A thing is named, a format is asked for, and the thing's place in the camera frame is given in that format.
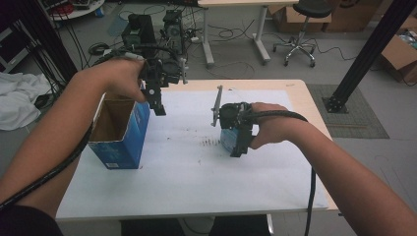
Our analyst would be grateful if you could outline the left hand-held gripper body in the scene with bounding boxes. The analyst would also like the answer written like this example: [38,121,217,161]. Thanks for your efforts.
[139,56,190,89]

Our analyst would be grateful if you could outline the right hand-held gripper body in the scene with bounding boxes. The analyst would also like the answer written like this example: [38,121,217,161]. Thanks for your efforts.
[210,85,255,130]

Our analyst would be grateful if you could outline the blue cardboard box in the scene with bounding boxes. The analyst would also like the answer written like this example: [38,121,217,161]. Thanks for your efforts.
[88,92,151,170]

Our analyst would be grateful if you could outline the person's right hand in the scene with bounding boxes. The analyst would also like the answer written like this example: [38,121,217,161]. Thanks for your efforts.
[249,101,309,150]

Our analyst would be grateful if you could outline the person's left hand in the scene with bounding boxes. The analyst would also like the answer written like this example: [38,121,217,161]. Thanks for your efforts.
[75,58,149,103]

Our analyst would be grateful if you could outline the grey computer tower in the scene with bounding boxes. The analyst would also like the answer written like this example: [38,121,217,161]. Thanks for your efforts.
[161,9,185,56]

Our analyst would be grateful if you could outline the black computer tower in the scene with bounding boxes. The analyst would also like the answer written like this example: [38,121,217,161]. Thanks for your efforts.
[121,13,157,51]

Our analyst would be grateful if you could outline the white paper sheet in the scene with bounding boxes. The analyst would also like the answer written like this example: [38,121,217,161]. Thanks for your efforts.
[56,88,329,220]

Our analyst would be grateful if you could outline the white desk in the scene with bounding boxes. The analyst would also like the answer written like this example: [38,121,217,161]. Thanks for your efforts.
[197,0,300,69]

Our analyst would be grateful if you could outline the black swivel stool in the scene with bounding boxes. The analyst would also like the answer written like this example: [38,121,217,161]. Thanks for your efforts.
[272,0,334,69]

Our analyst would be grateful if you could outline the round white table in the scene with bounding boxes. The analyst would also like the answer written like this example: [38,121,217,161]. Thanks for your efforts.
[48,0,106,22]

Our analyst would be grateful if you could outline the grey floor mat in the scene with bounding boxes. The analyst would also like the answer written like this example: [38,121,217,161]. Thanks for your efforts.
[306,84,391,140]

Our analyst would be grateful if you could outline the brown cardboard box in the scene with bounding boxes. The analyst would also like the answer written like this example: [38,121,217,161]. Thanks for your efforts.
[268,4,332,33]

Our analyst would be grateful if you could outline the white cloth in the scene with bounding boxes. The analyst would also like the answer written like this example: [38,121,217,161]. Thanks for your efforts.
[0,71,52,132]

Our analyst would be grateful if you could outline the open cardboard box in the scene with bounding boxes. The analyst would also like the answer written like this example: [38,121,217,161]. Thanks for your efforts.
[380,15,417,84]

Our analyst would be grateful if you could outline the person's dark clothing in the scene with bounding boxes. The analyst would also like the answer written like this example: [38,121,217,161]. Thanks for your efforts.
[0,205,65,236]

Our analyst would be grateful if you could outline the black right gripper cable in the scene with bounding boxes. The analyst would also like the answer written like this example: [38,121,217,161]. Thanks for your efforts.
[241,109,318,236]

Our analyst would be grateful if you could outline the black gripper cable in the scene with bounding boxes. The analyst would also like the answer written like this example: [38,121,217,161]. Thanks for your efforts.
[0,45,180,211]
[241,109,318,236]

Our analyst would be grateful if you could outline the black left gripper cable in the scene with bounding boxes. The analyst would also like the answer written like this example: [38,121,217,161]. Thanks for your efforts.
[0,45,180,211]

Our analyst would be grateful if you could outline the black aluminium post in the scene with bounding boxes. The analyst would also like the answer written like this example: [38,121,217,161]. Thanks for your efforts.
[322,0,417,114]

